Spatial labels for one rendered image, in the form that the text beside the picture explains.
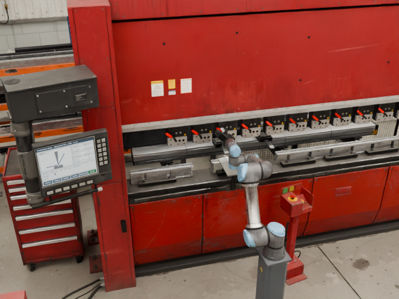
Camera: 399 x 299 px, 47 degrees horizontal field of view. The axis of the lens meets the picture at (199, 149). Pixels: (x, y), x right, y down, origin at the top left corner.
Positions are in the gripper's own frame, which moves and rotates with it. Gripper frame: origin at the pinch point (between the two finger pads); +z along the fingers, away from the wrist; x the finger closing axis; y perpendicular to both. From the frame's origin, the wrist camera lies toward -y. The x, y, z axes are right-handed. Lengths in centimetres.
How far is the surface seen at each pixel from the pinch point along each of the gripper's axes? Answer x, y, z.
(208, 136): -10.4, -2.3, 4.1
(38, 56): -70, -120, 174
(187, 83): 16.5, -43.1, 2.9
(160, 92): 0, -56, 3
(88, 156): -47, -89, -46
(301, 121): 40, 57, 3
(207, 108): 8.4, -17.7, 2.9
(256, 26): 77, -25, 3
